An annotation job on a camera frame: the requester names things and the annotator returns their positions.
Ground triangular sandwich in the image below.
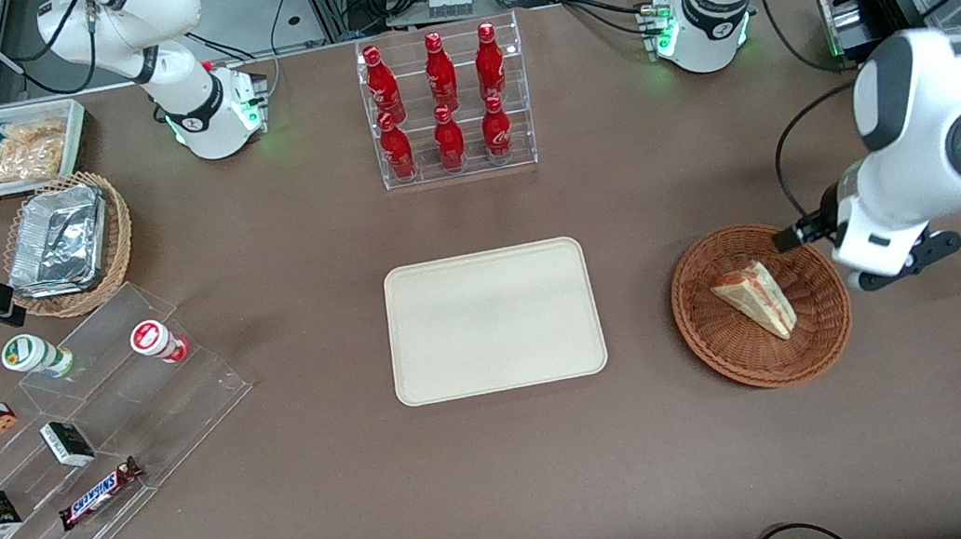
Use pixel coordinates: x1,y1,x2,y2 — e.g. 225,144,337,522
706,254,803,351

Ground oval light wicker basket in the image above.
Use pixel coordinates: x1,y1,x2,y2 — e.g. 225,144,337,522
0,166,144,327

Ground round brown wicker basket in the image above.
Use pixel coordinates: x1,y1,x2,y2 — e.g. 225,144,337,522
661,209,862,401

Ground beige rectangular tray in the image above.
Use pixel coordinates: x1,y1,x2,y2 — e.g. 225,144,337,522
376,233,613,411

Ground green lid yogurt cup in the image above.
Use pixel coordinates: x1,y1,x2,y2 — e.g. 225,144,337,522
0,326,79,387

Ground stack of foil containers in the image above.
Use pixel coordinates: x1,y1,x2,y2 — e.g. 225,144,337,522
0,179,120,303

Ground clear bag of chips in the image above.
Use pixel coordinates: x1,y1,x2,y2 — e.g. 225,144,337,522
0,115,75,185

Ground red lid yogurt cup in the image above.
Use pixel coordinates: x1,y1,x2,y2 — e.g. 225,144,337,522
126,314,195,371

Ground Snickers chocolate bar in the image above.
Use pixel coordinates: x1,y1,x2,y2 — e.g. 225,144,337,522
51,454,151,533

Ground clear acrylic stepped stand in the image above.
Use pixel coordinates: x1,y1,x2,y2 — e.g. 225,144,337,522
0,265,276,539

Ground red cola bottle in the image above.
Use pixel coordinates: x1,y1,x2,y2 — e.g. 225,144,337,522
375,108,420,183
419,28,463,110
468,19,512,102
428,101,470,174
360,41,407,122
476,92,518,163

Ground clear acrylic bottle rack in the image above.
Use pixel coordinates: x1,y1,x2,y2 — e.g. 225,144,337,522
352,9,542,194

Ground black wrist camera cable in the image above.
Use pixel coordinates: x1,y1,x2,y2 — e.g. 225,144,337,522
763,82,874,230

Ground black arm base cable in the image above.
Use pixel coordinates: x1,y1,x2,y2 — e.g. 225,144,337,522
760,0,841,84

